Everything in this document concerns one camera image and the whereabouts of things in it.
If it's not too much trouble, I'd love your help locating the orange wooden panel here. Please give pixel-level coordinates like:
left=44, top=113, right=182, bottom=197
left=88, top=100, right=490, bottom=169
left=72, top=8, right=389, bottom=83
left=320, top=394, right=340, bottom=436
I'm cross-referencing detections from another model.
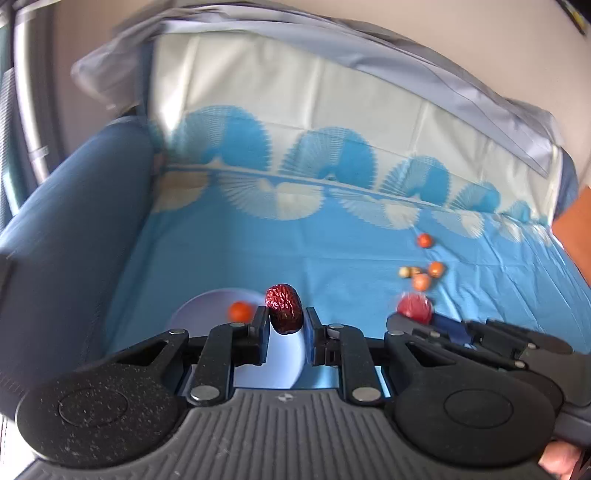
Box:
left=551, top=182, right=591, bottom=289

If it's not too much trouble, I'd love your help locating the red fruit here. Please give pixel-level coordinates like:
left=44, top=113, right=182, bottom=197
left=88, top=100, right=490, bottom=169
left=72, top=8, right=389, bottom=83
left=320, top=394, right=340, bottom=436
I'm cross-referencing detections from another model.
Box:
left=396, top=292, right=434, bottom=324

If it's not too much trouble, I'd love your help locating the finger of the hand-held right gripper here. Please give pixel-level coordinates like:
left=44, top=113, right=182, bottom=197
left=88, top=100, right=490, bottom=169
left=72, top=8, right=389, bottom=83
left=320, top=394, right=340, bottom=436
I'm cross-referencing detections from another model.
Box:
left=434, top=315, right=574, bottom=356
left=386, top=314, right=528, bottom=371

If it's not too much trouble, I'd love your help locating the person's right hand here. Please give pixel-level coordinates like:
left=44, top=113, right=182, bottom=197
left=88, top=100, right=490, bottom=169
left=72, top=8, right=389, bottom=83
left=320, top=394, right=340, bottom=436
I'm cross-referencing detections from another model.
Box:
left=538, top=440, right=586, bottom=480

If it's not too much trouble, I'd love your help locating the red date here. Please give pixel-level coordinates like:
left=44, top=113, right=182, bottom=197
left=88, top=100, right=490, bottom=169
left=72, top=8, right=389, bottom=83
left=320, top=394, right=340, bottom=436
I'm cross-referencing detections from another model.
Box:
left=264, top=284, right=304, bottom=335

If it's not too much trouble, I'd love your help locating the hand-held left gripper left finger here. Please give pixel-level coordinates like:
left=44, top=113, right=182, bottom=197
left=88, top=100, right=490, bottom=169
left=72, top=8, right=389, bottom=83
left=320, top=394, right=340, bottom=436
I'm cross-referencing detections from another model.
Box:
left=107, top=306, right=272, bottom=407

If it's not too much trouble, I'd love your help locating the light blue plate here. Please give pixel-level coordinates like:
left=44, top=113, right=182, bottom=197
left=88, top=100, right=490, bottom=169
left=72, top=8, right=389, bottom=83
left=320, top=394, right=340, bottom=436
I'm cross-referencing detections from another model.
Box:
left=168, top=288, right=308, bottom=390

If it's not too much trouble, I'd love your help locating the grey window frame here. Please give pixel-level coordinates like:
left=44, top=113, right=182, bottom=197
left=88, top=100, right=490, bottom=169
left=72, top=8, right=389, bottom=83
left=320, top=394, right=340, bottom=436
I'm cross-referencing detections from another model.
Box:
left=0, top=0, right=63, bottom=224

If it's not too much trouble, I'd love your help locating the blue fan-patterned cloth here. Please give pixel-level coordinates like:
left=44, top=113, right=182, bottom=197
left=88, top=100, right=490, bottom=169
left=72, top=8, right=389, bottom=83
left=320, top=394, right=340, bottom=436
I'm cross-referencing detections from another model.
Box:
left=102, top=31, right=591, bottom=393

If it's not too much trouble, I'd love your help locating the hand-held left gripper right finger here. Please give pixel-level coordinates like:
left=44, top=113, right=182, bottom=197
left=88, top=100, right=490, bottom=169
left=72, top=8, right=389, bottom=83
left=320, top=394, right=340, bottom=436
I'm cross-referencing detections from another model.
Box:
left=305, top=307, right=446, bottom=407

